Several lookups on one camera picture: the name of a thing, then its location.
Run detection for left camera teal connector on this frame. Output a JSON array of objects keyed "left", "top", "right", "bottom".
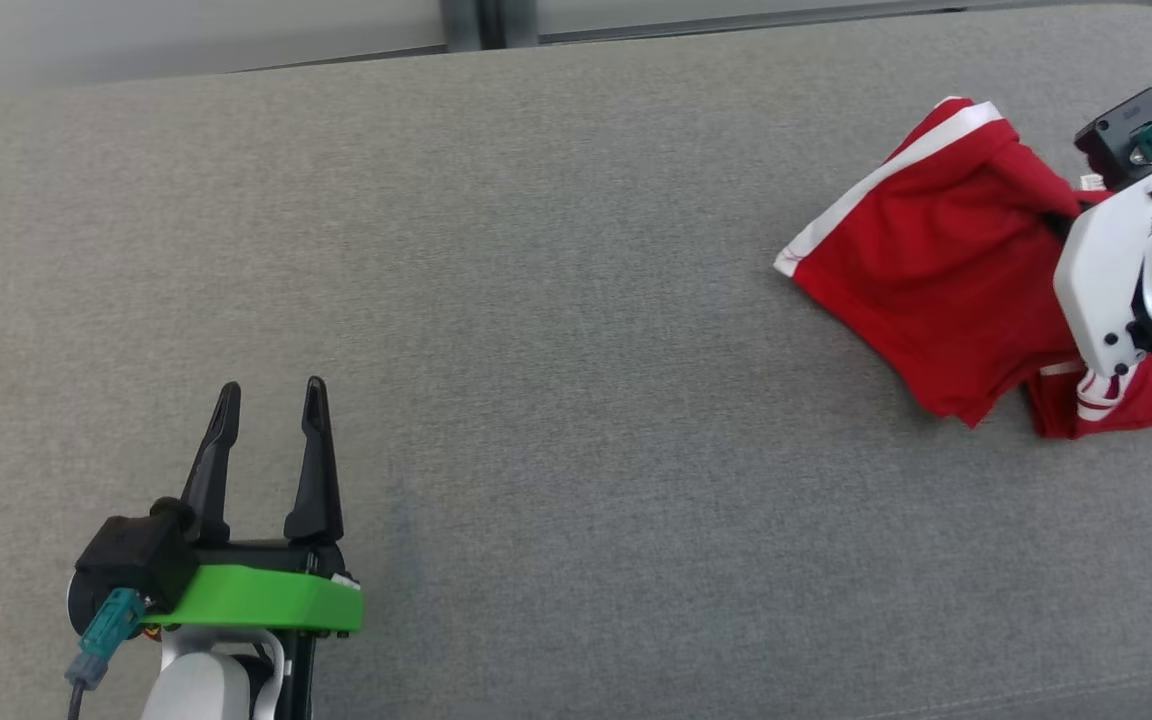
[{"left": 65, "top": 587, "right": 148, "bottom": 692}]

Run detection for grey partition post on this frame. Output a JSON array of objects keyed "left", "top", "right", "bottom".
[{"left": 438, "top": 0, "right": 541, "bottom": 52}]

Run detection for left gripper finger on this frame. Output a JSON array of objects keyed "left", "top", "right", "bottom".
[
  {"left": 180, "top": 381, "right": 243, "bottom": 546},
  {"left": 283, "top": 375, "right": 346, "bottom": 547}
]

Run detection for red shorts with white stripe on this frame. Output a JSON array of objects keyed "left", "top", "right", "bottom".
[{"left": 773, "top": 96, "right": 1086, "bottom": 430}]

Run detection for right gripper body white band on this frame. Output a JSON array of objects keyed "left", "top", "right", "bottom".
[{"left": 1052, "top": 149, "right": 1152, "bottom": 381}]

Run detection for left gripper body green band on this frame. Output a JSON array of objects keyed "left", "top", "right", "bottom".
[{"left": 140, "top": 540, "right": 366, "bottom": 637}]

